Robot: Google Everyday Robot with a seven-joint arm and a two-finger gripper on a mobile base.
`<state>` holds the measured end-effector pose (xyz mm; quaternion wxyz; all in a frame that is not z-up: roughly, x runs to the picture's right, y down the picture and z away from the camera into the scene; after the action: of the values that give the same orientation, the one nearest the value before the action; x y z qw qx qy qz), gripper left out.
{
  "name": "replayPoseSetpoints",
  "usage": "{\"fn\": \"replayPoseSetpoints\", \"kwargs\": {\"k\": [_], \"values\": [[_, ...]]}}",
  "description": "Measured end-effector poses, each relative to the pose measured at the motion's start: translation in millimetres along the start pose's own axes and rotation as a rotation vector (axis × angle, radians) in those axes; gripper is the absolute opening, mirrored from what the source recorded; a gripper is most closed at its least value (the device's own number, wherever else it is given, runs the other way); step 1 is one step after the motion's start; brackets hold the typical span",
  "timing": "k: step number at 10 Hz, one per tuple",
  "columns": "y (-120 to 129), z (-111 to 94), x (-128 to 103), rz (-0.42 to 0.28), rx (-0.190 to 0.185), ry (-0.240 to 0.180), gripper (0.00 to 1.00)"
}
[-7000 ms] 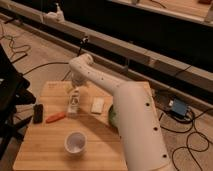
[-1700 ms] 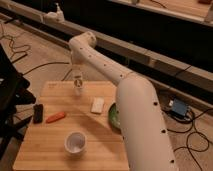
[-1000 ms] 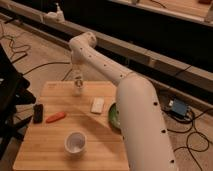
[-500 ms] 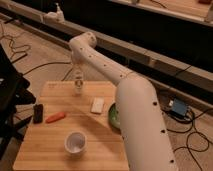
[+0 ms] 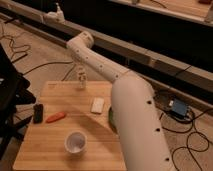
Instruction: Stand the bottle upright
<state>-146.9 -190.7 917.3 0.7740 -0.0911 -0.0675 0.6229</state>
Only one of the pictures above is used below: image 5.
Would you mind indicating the blue power box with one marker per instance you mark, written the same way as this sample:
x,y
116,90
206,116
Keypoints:
x,y
178,108

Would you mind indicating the black rectangular block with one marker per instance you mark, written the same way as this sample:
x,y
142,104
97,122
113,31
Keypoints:
x,y
38,113

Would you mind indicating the green bowl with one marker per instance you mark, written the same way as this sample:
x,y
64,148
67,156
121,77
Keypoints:
x,y
110,118

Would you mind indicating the white paper cup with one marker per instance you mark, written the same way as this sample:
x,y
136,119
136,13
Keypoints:
x,y
75,143

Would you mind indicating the black chair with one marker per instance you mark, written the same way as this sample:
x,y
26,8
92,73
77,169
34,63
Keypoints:
x,y
13,92

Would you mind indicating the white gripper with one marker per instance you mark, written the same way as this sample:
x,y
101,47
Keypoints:
x,y
80,66

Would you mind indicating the orange carrot toy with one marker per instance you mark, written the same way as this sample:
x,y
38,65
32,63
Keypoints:
x,y
55,117

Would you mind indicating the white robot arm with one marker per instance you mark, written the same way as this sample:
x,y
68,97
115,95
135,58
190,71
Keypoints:
x,y
142,139

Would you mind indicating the white object on ledge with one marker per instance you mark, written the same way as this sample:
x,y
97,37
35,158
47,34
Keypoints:
x,y
58,15

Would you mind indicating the white sponge block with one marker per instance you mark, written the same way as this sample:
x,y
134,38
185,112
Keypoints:
x,y
97,105

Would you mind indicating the wooden table board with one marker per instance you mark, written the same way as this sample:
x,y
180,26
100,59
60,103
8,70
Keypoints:
x,y
43,147

